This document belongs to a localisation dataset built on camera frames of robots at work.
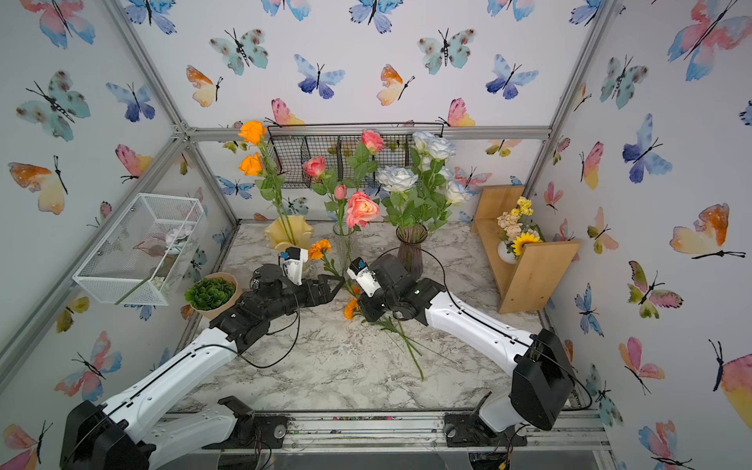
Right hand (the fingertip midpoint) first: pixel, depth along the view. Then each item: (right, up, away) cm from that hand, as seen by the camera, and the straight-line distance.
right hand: (361, 297), depth 77 cm
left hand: (-6, +5, -2) cm, 8 cm away
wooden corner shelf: (+48, +3, +7) cm, 48 cm away
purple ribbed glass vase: (+14, +12, +16) cm, 24 cm away
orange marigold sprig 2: (-4, -6, +16) cm, 17 cm away
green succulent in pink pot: (-44, -1, +8) cm, 44 cm away
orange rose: (-27, +31, +9) cm, 42 cm away
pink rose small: (-7, +29, +8) cm, 31 cm away
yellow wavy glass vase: (-23, +19, +16) cm, 34 cm away
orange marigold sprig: (-11, +12, -1) cm, 16 cm away
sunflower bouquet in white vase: (+45, +18, +9) cm, 49 cm away
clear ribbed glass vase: (-8, +14, +24) cm, 28 cm away
